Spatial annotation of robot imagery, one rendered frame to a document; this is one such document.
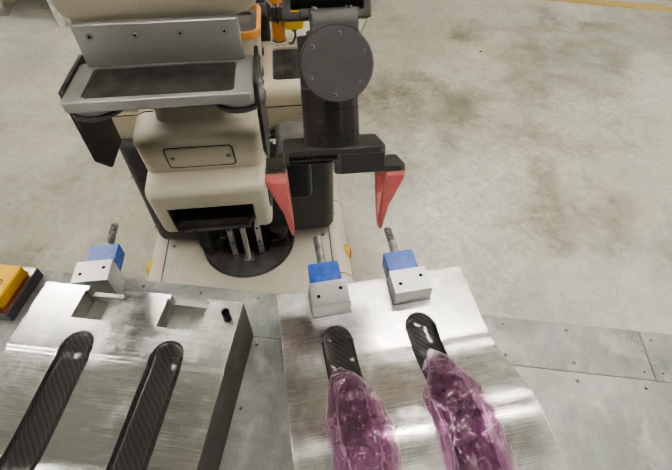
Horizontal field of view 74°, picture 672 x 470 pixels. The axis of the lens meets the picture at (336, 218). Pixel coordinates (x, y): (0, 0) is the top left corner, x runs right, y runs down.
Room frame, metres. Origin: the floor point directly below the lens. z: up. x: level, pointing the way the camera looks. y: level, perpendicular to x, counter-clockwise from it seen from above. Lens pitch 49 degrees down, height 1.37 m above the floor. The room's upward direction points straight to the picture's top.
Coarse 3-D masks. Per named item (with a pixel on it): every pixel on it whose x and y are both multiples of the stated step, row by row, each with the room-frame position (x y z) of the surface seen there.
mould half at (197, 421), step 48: (48, 288) 0.30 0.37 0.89; (48, 336) 0.24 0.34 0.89; (96, 336) 0.24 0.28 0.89; (144, 336) 0.24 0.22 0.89; (192, 336) 0.24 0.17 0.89; (240, 336) 0.25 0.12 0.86; (0, 384) 0.18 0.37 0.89; (96, 384) 0.18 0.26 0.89; (192, 384) 0.18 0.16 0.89; (240, 384) 0.22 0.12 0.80; (0, 432) 0.14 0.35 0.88; (96, 432) 0.14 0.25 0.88; (192, 432) 0.14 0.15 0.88
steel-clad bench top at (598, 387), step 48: (144, 288) 0.36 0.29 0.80; (192, 288) 0.36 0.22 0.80; (0, 336) 0.28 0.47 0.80; (528, 336) 0.28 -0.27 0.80; (576, 336) 0.28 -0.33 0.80; (624, 336) 0.28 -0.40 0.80; (528, 384) 0.22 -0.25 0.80; (576, 384) 0.22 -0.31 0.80; (624, 384) 0.22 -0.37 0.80; (240, 432) 0.16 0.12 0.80; (288, 432) 0.16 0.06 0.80; (576, 432) 0.16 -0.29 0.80; (624, 432) 0.16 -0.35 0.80
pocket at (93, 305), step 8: (88, 296) 0.30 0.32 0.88; (96, 296) 0.30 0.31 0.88; (104, 296) 0.30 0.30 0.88; (112, 296) 0.30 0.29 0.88; (120, 296) 0.30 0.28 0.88; (80, 304) 0.28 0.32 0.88; (88, 304) 0.29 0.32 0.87; (96, 304) 0.30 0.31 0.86; (104, 304) 0.30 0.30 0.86; (112, 304) 0.30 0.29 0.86; (120, 304) 0.30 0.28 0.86; (80, 312) 0.28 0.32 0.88; (88, 312) 0.29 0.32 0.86; (96, 312) 0.29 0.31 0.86; (104, 312) 0.29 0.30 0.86; (112, 312) 0.29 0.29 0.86; (104, 320) 0.27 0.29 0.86; (112, 320) 0.27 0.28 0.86
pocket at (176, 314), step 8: (168, 304) 0.29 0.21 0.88; (176, 304) 0.29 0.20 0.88; (184, 304) 0.29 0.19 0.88; (192, 304) 0.29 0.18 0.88; (200, 304) 0.29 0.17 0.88; (168, 312) 0.28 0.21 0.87; (176, 312) 0.29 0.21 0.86; (184, 312) 0.29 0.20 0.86; (192, 312) 0.29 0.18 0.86; (200, 312) 0.29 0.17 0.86; (160, 320) 0.26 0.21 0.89; (168, 320) 0.27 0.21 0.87; (176, 320) 0.27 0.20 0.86; (184, 320) 0.27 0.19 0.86; (192, 320) 0.27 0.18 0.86; (200, 320) 0.27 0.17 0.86; (176, 328) 0.26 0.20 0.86; (184, 328) 0.26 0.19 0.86; (192, 328) 0.26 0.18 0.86
